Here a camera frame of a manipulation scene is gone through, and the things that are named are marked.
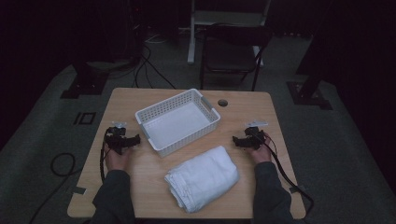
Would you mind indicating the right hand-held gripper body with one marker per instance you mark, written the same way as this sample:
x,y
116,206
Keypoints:
x,y
256,138

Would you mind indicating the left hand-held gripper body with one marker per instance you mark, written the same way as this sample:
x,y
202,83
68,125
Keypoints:
x,y
115,138

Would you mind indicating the white plastic basket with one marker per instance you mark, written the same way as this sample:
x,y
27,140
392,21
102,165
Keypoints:
x,y
177,126

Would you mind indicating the white cloth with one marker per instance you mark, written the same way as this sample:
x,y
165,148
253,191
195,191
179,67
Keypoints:
x,y
202,179

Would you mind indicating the person's right hand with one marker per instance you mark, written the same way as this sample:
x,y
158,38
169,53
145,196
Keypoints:
x,y
261,155

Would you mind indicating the person's left hand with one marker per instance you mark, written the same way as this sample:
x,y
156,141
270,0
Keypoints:
x,y
117,161

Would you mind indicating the black stand base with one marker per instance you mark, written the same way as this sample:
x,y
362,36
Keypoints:
x,y
308,95
85,84

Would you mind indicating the grey tape piece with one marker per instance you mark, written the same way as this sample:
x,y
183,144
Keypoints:
x,y
79,190
295,189

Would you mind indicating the black folding chair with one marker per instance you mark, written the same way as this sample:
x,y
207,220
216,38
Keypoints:
x,y
230,56

